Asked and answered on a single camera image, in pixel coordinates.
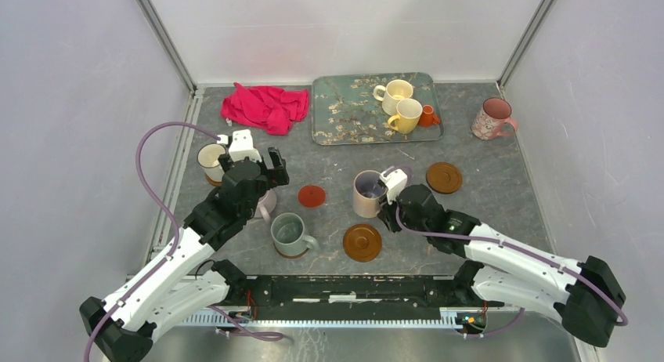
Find lilac ceramic mug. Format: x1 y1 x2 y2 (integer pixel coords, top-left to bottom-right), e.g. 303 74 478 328
254 190 277 223

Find white mug black handle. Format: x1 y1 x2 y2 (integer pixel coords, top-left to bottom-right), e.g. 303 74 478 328
197 143 227 175

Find beige pink tall mug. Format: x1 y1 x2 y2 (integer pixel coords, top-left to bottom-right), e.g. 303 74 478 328
352 170 386 219

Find grey-green ceramic mug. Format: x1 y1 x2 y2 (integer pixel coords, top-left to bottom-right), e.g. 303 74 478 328
270 212 320 255

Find red round coaster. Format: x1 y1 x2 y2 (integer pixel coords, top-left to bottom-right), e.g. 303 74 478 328
298 185 327 208

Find glossy wooden ridged coaster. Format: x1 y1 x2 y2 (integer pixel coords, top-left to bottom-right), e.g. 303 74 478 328
276 248 309 259

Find yellow ceramic mug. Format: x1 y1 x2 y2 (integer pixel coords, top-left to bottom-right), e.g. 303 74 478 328
387 99 423 135

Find pink floral patterned mug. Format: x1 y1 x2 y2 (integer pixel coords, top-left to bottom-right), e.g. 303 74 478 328
471 97 518 140

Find green floral serving tray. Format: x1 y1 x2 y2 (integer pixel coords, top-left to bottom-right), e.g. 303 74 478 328
311 72 444 146

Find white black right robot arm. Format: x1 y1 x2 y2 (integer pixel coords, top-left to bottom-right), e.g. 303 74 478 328
377 183 629 347

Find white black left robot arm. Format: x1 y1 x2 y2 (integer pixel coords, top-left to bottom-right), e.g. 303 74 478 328
79 147 289 361

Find brown wooden coaster far left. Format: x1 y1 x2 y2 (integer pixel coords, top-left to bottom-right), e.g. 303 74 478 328
205 173 223 186

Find small orange cup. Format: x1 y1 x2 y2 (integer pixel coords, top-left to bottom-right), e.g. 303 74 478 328
417 105 441 128

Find crumpled red cloth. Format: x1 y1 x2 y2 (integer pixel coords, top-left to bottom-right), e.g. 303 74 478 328
220 82 310 136

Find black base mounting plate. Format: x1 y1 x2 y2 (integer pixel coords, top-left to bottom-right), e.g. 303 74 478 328
218 275 487 320

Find cream yellow mug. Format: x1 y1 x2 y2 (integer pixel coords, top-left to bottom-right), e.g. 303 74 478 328
373 79 413 116

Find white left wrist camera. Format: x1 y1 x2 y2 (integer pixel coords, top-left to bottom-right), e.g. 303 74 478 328
228 129 262 162

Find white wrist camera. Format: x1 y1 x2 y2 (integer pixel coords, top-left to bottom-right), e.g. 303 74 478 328
379 167 410 205
228 129 262 162

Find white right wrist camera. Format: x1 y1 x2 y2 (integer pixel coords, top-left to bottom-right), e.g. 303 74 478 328
379 167 410 205

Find white toothed cable rail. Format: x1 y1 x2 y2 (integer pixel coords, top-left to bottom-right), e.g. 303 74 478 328
180 310 462 331

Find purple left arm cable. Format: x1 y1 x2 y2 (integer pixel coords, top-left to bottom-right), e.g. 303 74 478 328
82 121 287 362

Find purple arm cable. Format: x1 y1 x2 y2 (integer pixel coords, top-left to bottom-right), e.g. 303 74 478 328
382 165 629 338
82 121 287 362

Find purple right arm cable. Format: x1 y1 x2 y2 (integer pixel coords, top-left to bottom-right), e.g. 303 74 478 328
382 165 629 338

